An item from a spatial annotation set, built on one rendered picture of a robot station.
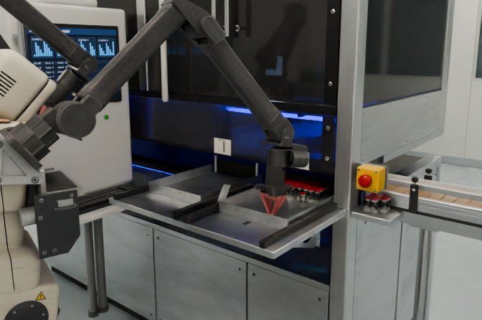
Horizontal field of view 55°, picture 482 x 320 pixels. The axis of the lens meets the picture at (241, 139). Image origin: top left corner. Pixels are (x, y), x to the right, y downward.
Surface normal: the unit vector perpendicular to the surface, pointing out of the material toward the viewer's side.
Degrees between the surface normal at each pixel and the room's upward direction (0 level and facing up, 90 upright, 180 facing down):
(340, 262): 90
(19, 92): 90
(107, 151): 90
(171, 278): 90
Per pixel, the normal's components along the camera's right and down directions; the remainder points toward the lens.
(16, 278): 0.56, 0.16
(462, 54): -0.62, 0.15
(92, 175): 0.78, 0.12
